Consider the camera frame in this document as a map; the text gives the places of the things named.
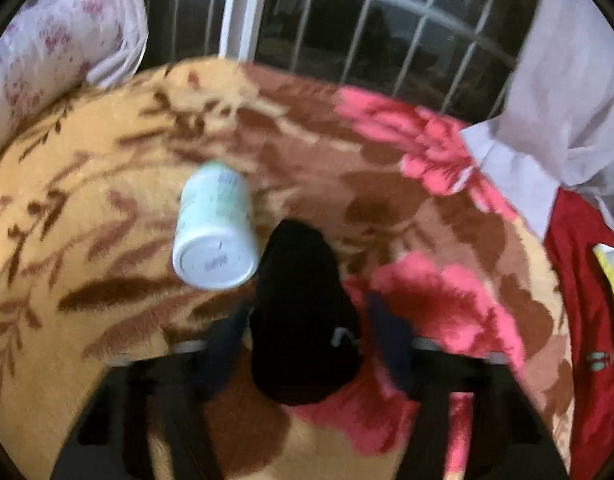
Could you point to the left sheer white curtain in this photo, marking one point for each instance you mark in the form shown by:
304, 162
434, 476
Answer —
126, 21

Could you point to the right sheer white curtain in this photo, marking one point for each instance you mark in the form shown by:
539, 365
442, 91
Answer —
556, 129

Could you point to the sheer white curtain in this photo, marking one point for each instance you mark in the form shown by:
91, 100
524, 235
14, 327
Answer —
126, 21
556, 129

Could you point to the yellow floral plush blanket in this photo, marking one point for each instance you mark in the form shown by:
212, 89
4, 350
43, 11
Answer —
89, 200

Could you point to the black sock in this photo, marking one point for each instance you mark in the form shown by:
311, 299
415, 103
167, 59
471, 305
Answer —
305, 329

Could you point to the white framed barred window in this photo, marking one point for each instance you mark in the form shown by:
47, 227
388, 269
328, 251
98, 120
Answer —
455, 56

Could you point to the white green labelled jar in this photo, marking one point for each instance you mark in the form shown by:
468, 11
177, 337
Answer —
215, 246

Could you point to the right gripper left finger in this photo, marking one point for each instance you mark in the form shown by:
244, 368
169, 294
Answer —
110, 438

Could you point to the red cloth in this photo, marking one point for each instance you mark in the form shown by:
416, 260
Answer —
575, 228

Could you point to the rolled pink floral quilt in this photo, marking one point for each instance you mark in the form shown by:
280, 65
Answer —
45, 51

